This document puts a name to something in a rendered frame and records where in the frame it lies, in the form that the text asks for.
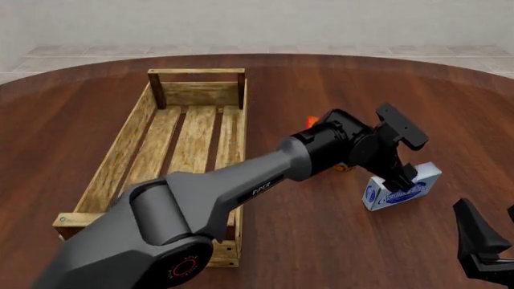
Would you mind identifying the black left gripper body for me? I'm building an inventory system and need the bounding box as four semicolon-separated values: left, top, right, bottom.
363;124;411;183

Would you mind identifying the wooden slat tray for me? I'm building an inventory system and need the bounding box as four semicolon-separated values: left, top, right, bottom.
52;67;247;268

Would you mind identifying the orange printed food box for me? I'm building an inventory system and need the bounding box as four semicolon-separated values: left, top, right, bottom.
304;115;355;173

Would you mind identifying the blue and white cream cheese box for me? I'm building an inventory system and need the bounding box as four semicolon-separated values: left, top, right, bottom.
361;161;443;213

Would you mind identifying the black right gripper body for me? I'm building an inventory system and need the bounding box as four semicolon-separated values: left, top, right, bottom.
457;250;514;283

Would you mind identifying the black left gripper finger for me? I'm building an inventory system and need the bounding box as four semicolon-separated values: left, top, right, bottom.
380;177;404;191
402;163;420;185

